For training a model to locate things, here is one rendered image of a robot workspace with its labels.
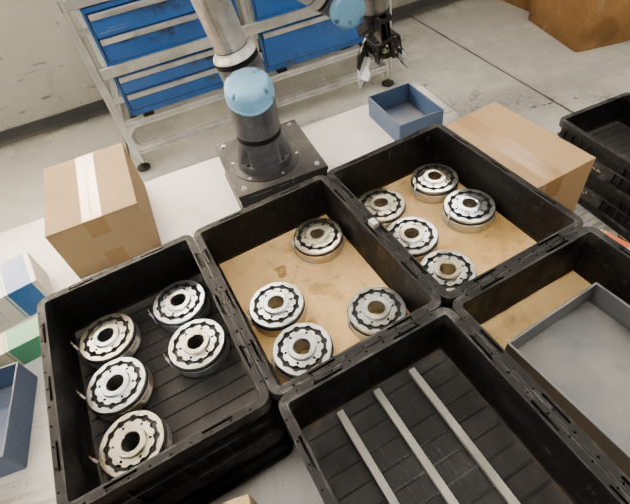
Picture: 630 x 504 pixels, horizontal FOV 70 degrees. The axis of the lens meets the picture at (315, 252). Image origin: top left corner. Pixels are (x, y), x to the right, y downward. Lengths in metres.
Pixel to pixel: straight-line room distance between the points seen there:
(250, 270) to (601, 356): 0.64
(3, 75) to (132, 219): 2.53
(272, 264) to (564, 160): 0.67
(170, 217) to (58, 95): 2.41
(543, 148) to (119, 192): 1.01
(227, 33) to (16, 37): 2.47
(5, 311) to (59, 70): 2.50
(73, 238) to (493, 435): 0.98
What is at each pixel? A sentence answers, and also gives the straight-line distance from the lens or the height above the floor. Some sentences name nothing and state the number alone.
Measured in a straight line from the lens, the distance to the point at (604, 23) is 3.62.
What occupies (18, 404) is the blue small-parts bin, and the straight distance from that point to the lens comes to 1.10.
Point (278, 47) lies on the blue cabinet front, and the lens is 2.79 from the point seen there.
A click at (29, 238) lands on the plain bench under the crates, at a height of 0.70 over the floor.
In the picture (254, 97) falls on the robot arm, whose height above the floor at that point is 1.02.
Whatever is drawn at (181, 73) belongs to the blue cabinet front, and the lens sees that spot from 2.70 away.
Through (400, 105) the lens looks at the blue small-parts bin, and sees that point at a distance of 1.59.
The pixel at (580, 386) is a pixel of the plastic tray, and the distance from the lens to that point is 0.81.
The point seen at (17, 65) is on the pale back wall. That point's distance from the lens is 3.60.
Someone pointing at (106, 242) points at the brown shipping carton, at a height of 0.78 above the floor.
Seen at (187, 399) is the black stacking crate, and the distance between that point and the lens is 0.82.
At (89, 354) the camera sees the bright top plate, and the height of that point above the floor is 0.86.
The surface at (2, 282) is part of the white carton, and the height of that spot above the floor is 0.79.
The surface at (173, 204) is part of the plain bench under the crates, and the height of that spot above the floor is 0.70.
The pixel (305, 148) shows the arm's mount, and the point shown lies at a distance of 1.26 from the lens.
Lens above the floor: 1.52
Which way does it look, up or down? 48 degrees down
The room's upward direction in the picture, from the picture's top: 11 degrees counter-clockwise
